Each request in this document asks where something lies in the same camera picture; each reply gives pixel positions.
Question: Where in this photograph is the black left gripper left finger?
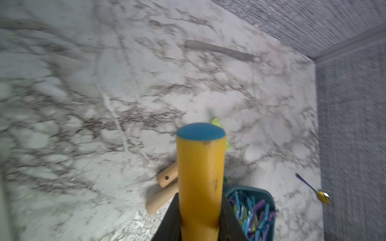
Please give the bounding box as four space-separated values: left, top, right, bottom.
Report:
152 193 182 241

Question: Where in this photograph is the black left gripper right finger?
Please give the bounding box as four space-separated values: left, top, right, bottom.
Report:
218 195 248 241

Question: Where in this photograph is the dark green tool wooden handle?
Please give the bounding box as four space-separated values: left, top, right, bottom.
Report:
145 176 228 215

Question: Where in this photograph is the teal plastic storage box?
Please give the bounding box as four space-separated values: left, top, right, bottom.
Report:
223 184 278 241

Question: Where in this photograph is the small brush blue stick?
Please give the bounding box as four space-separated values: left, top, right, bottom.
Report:
295 173 331 204

